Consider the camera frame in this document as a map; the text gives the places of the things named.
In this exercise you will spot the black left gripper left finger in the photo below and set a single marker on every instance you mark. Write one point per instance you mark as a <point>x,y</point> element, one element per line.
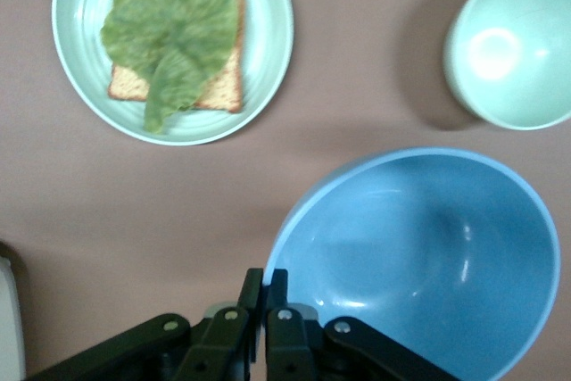
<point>209,341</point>

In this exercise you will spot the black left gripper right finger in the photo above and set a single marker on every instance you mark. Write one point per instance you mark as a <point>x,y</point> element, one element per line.
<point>303,345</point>

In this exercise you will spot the blue bowl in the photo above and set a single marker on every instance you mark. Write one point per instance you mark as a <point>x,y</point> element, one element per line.
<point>424,265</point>

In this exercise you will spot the light green bowl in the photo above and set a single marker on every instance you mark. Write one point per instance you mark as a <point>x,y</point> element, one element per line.
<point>513,51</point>

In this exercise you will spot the brown table cloth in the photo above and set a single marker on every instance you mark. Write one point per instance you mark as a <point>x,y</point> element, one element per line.
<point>178,198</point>

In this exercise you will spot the toast bread slice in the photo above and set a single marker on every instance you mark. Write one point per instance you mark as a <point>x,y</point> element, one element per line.
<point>223,86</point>

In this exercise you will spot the light green plate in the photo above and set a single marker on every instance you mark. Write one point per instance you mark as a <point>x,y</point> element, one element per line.
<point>267,42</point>

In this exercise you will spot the green lettuce leaf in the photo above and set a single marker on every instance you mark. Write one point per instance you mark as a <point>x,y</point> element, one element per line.
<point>169,33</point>

